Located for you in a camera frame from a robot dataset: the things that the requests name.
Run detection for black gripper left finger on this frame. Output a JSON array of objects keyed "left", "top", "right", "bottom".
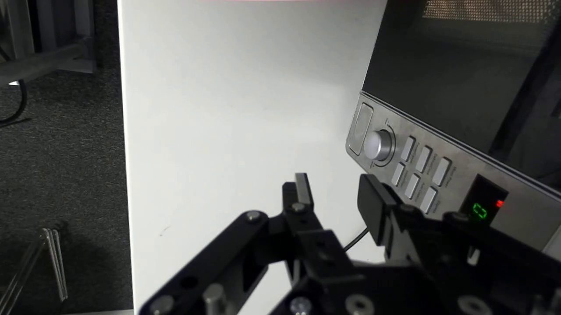
[{"left": 283, "top": 173, "right": 314, "bottom": 215}]

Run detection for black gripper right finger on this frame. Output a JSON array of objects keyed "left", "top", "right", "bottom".
[{"left": 358, "top": 173, "right": 400, "bottom": 245}]

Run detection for silver microwave oven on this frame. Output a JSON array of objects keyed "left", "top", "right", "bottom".
[{"left": 346, "top": 0, "right": 561, "bottom": 257}]

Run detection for grey metal chair legs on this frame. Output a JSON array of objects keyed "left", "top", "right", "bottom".
[{"left": 0, "top": 222, "right": 70, "bottom": 315}]

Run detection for black power cable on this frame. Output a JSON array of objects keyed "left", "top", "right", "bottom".
[{"left": 342, "top": 225, "right": 372, "bottom": 253}]

